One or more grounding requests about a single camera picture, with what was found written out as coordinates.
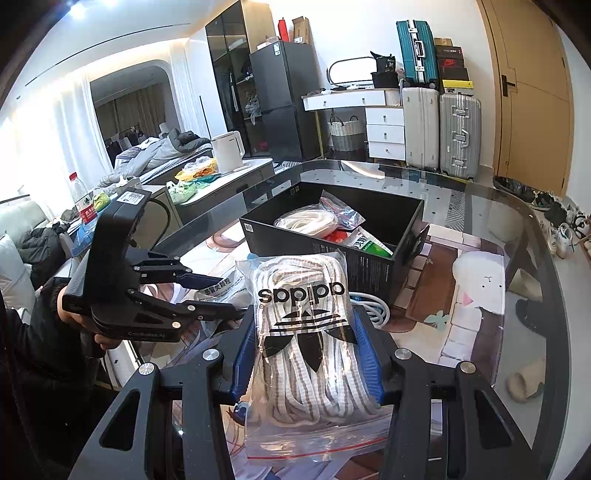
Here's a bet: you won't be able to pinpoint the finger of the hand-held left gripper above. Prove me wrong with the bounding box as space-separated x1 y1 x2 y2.
131 288 246 326
129 249 232 289

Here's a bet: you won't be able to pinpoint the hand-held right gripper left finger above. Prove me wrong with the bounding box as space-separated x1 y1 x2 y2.
71 318 259 480

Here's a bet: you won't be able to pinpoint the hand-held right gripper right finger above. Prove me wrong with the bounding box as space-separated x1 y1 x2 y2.
353 307 536 480

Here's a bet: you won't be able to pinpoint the white printed plastic packet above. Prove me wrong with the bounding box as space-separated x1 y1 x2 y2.
194 279 246 306

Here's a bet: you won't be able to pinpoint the bagged striped white laces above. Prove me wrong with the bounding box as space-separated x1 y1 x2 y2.
235 249 402 462

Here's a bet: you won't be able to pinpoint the black cardboard box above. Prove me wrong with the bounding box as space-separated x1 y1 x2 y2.
239 181 430 309

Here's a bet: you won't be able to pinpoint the green white packet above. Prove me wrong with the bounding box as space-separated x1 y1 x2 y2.
352 232 394 257

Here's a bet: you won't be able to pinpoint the bagged white rope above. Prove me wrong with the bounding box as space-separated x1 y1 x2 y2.
274 208 342 236

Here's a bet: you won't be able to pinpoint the bagged pink striped laces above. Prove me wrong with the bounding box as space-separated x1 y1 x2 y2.
318 190 366 230

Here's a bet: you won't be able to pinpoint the person's left forearm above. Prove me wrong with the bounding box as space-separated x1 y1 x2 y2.
0 277 139 480

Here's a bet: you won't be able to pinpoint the person's left hand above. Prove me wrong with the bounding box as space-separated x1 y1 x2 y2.
92 332 122 352

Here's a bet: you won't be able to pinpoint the black jacket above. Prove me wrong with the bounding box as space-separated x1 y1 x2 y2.
18 222 75 269

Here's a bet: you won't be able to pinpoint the grey low cabinet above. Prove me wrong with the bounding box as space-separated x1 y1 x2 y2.
175 157 275 227

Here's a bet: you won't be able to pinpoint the plastic water bottle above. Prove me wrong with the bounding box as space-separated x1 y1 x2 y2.
69 172 91 223

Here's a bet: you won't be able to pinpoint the light grey sofa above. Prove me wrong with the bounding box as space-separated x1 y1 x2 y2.
0 198 81 301

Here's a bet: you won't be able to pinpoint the green plastic bag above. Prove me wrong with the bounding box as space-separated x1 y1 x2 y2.
167 181 197 204

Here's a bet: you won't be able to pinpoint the printed desk mat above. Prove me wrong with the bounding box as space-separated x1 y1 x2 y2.
152 222 522 480

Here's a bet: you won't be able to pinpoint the yellow snack bag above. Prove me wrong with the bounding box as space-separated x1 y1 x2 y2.
175 159 217 182

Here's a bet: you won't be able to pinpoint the bed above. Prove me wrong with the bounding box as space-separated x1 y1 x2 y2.
92 134 218 186

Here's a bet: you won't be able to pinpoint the white electric kettle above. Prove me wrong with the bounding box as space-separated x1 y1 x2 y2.
211 130 243 174

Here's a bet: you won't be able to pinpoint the grey puffer jacket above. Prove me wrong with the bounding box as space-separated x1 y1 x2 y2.
152 129 213 160

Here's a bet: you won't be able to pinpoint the white curtain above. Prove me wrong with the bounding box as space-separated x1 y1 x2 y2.
46 76 116 190

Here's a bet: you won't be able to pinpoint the black slipper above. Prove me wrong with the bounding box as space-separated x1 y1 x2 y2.
515 299 550 337

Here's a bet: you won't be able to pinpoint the black refrigerator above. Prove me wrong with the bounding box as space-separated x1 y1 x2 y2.
249 41 324 162

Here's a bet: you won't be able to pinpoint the woven basket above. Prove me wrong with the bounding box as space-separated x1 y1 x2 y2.
328 115 366 152

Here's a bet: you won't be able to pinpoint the dark glass cabinet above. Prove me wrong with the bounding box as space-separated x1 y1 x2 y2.
205 0 278 158

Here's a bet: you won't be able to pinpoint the black plastic bag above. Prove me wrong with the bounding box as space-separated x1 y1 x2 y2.
493 175 536 204

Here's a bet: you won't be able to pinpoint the white vanity desk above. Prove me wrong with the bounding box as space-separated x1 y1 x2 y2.
302 88 407 162

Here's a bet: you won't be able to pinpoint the white suitcase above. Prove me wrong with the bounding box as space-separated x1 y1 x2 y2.
402 87 441 171

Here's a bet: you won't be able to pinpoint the group of loose sneakers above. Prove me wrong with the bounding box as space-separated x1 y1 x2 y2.
531 187 591 259

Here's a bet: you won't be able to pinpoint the silver suitcase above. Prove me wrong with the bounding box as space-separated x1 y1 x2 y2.
438 92 482 181

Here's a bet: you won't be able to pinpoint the oval mirror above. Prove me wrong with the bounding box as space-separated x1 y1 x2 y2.
327 56 377 88

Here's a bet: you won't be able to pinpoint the flat cardboard box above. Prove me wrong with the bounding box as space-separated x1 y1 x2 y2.
291 16 315 46

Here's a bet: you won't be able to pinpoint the black gift bag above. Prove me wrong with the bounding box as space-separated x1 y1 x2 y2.
370 51 399 75

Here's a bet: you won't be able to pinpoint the red black shoe box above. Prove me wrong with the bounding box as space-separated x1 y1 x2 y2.
436 56 468 82

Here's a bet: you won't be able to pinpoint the teal suitcase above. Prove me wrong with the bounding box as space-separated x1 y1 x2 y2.
396 19 440 89

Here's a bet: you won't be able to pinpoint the wooden door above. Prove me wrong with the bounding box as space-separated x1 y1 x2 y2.
478 0 575 197

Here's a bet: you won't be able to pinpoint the white cable bundle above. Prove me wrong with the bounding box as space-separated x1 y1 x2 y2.
348 291 391 328

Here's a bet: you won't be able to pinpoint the black cable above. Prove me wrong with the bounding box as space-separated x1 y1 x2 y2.
145 198 172 228

